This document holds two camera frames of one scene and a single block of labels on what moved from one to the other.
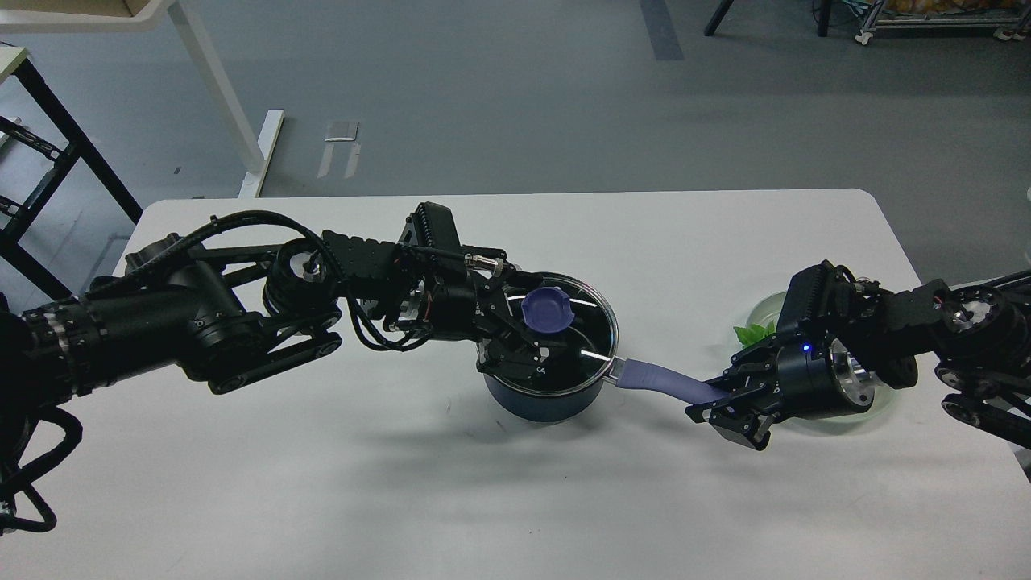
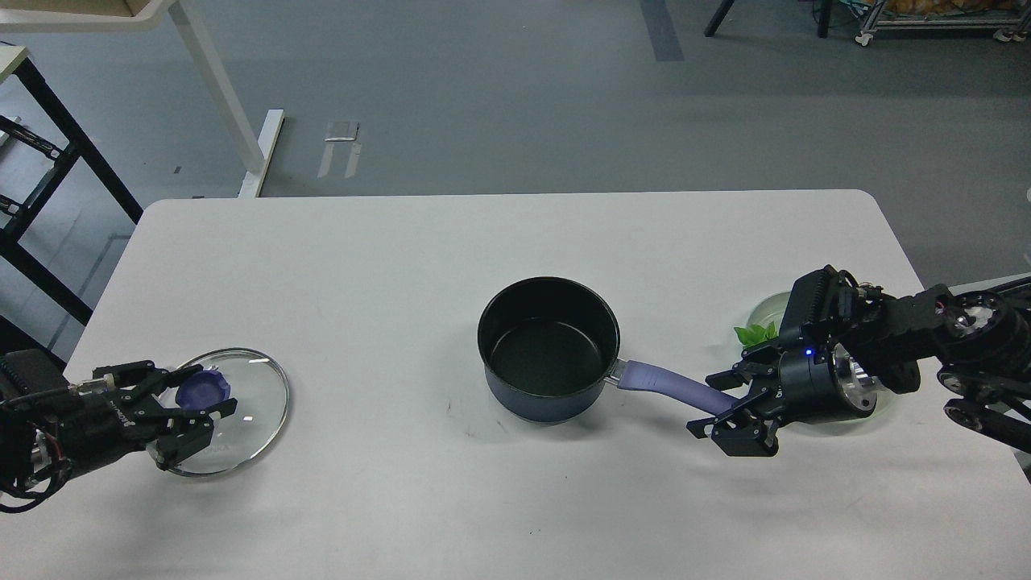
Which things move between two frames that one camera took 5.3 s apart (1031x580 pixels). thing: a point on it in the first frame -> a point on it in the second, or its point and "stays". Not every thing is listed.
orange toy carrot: x=754 y=333 stays
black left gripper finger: x=514 y=355 -> x=144 y=376
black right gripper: x=816 y=377 stays
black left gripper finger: x=512 y=281 -> x=188 y=430
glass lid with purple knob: x=577 y=315 -> x=262 y=391
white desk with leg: x=68 y=16 stays
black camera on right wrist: x=821 y=296 stays
